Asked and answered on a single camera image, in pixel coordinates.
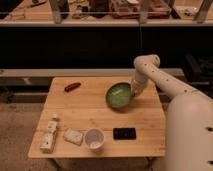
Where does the green ceramic bowl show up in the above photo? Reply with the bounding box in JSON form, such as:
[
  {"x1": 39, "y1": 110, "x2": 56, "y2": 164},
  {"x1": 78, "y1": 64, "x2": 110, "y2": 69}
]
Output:
[{"x1": 105, "y1": 82, "x2": 132, "y2": 108}]

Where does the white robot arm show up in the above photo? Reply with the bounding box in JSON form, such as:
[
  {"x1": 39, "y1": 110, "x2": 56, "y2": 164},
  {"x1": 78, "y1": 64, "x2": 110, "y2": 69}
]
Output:
[{"x1": 131, "y1": 54, "x2": 213, "y2": 171}]

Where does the black rectangular phone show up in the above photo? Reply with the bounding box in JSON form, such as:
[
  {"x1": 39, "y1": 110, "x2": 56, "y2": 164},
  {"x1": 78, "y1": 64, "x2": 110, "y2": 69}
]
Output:
[{"x1": 113, "y1": 128, "x2": 136, "y2": 140}]

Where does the wooden table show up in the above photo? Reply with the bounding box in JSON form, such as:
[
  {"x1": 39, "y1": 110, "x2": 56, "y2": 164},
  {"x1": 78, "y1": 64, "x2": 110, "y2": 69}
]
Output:
[{"x1": 27, "y1": 76, "x2": 167, "y2": 171}]

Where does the brown sausage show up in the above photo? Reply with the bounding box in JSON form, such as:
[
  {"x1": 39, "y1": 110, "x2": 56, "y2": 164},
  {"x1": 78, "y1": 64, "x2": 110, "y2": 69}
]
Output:
[{"x1": 64, "y1": 82, "x2": 81, "y2": 92}]

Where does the white plastic cup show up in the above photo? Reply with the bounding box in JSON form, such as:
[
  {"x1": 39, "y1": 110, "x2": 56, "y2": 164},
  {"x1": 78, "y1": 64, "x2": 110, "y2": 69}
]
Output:
[{"x1": 84, "y1": 128, "x2": 105, "y2": 152}]

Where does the white square sponge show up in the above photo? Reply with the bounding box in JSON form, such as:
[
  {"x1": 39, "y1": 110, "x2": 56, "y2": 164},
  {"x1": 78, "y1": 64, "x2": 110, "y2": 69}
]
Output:
[{"x1": 63, "y1": 128, "x2": 83, "y2": 145}]

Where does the white spray bottle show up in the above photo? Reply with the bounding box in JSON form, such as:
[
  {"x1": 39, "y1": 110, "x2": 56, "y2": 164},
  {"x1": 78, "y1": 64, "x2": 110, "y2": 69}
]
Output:
[{"x1": 40, "y1": 114, "x2": 60, "y2": 153}]

